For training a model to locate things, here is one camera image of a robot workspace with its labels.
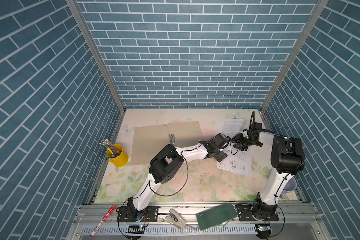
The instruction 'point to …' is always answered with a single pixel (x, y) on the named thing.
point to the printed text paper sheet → (231, 127)
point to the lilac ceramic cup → (290, 186)
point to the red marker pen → (101, 223)
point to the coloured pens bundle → (112, 150)
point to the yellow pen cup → (120, 160)
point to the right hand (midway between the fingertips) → (231, 141)
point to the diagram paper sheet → (243, 166)
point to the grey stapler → (175, 218)
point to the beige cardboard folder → (147, 139)
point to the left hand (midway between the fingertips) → (219, 149)
